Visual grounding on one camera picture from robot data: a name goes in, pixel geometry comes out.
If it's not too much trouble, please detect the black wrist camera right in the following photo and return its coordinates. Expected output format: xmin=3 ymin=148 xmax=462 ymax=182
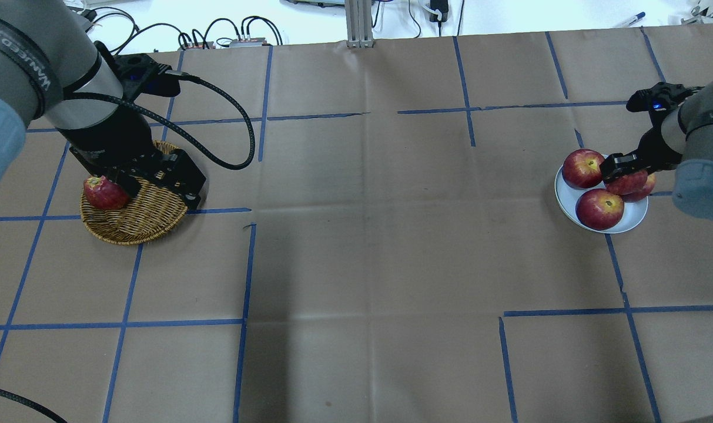
xmin=625 ymin=81 xmax=704 ymax=113

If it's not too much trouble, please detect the red apple plate back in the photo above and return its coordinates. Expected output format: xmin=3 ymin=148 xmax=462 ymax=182
xmin=561 ymin=148 xmax=604 ymax=189

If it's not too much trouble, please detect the red apple plate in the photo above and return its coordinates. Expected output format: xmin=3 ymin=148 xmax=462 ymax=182
xmin=561 ymin=148 xmax=604 ymax=189
xmin=575 ymin=188 xmax=625 ymax=231
xmin=622 ymin=173 xmax=657 ymax=203

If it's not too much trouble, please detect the red apple plate front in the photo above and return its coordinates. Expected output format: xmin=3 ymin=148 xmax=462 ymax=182
xmin=575 ymin=188 xmax=625 ymax=231

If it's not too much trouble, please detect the red yellow apple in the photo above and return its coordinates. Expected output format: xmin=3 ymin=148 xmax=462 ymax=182
xmin=604 ymin=170 xmax=648 ymax=196

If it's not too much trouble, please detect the aluminium frame post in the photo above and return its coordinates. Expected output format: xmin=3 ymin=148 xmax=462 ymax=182
xmin=344 ymin=0 xmax=374 ymax=48

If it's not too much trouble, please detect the red apple plate left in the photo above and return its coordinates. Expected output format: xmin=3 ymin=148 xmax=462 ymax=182
xmin=622 ymin=173 xmax=657 ymax=203

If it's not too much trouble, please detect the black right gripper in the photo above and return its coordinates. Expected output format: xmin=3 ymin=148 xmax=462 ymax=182
xmin=599 ymin=127 xmax=686 ymax=183

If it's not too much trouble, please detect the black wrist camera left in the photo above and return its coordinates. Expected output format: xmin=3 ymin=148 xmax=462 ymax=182
xmin=95 ymin=41 xmax=180 ymax=100

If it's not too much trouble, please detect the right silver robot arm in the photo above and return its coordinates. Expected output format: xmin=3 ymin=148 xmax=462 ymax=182
xmin=600 ymin=81 xmax=713 ymax=220

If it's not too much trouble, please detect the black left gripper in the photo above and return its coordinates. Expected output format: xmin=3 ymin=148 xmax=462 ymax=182
xmin=68 ymin=112 xmax=206 ymax=210

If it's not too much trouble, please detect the blue white pen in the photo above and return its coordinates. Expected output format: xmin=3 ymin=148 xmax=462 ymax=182
xmin=612 ymin=11 xmax=646 ymax=28

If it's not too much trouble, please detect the brown wicker basket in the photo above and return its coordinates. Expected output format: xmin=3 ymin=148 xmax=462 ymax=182
xmin=79 ymin=141 xmax=190 ymax=244

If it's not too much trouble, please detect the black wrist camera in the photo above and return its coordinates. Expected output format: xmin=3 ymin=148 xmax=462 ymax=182
xmin=95 ymin=41 xmax=180 ymax=100
xmin=625 ymin=81 xmax=704 ymax=113

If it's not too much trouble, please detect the light blue plate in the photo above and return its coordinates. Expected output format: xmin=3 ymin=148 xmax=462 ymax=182
xmin=554 ymin=165 xmax=648 ymax=234

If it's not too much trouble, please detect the dark red apple basket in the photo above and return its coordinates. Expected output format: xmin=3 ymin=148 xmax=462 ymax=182
xmin=83 ymin=176 xmax=130 ymax=210

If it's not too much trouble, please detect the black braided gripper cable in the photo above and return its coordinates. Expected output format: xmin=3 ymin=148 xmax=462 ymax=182
xmin=62 ymin=73 xmax=256 ymax=172

